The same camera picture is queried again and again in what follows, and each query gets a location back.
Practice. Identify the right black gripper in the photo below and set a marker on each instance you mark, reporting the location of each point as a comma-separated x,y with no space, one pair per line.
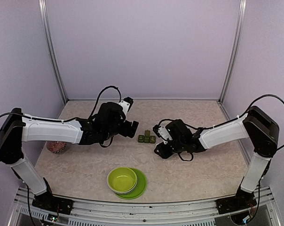
163,154

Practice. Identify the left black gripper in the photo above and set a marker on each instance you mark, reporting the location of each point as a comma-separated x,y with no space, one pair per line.
126,131

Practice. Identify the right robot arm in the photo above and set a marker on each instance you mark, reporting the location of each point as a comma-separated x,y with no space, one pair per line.
253,124

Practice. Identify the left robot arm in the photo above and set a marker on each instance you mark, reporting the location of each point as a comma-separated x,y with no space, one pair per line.
96,129

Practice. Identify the green plate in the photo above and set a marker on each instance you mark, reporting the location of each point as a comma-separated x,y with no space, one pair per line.
139,188

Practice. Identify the green bowl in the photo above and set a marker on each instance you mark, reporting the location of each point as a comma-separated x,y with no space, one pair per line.
122,180

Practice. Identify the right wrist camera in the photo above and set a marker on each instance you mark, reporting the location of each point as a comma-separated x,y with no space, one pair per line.
161,132

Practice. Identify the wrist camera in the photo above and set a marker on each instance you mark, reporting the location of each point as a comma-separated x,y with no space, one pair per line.
161,132
126,104

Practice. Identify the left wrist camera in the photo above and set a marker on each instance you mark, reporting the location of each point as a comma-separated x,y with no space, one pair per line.
126,104

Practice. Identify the front aluminium rail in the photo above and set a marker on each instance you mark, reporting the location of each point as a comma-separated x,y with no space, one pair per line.
100,213

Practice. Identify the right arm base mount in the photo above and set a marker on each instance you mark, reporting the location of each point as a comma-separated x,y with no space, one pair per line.
240,201

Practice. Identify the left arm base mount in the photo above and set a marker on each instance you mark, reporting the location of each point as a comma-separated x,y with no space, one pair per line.
47,201

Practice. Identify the left aluminium frame post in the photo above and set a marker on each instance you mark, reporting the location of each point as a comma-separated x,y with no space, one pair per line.
51,51

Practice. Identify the aluminium frame post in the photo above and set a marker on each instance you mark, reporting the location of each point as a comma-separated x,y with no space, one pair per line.
51,51
235,48

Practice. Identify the right aluminium frame post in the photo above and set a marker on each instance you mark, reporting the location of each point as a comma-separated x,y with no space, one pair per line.
235,48

